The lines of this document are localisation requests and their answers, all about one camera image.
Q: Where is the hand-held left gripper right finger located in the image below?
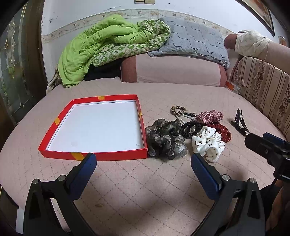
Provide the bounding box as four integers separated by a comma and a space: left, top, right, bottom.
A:
191, 152, 265, 236

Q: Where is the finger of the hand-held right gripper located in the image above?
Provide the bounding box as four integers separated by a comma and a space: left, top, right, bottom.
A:
245, 133, 276, 160
263, 133, 286, 148

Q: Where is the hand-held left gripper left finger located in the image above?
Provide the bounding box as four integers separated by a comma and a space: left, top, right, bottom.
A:
23, 152, 97, 236

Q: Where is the white dotted scrunchie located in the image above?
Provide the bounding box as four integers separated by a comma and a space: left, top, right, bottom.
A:
191, 126, 226, 162

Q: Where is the black hair tie with charm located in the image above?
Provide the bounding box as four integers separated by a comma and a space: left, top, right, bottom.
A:
189, 124, 205, 137

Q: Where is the red cardboard box lid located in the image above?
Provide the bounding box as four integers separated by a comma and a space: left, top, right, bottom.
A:
38, 94, 148, 161

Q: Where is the thick black hair tie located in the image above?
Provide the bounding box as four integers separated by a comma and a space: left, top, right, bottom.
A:
180, 122, 197, 139

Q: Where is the grey organza scrunchie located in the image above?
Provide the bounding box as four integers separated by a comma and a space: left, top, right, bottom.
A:
145, 118, 188, 160

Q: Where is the red plaid scrunchie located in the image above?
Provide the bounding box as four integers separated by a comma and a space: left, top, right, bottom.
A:
195, 109, 223, 124

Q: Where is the gold beaded hair tie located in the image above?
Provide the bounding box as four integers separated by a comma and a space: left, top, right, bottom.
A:
170, 105, 187, 116

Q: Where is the person's right hand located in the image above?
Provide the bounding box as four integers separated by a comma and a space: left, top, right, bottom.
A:
266, 186, 290, 232

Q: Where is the black hair claw clip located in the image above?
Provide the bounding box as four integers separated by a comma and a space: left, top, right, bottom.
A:
231, 108, 251, 137

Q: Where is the dark red dotted scrunchie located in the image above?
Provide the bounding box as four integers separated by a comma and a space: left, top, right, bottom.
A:
207, 121, 232, 143

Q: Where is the striped floral backrest cushion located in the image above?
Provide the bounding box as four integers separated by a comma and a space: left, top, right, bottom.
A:
231, 56, 290, 139

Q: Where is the orange and clear packet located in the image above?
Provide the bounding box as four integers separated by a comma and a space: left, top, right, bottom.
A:
225, 82, 242, 94

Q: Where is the pink quilted mattress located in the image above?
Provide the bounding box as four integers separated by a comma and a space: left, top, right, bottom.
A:
0, 78, 286, 236

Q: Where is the pink padded backrest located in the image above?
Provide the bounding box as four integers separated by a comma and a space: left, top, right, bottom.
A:
224, 33, 290, 68

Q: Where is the beige patterned cloth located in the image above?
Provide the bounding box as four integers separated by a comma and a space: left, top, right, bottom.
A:
46, 65, 61, 94

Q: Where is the white cloth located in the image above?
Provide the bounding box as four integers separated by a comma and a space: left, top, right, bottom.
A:
234, 29, 272, 58

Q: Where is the pink bolster cushion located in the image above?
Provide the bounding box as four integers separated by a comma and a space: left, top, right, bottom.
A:
121, 53, 227, 87

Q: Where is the grey quilted pillow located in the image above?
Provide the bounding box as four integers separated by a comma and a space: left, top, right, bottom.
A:
148, 18, 230, 70

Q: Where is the stained glass door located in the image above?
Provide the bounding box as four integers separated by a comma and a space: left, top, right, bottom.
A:
0, 2, 49, 127

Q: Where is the green patterned quilt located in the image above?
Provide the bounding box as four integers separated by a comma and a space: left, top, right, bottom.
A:
58, 14, 171, 88

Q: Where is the white pearl bracelet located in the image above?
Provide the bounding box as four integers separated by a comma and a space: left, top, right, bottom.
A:
174, 113, 196, 124

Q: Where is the dark framed wall picture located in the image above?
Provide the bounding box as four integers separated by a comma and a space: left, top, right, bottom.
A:
236, 0, 276, 37

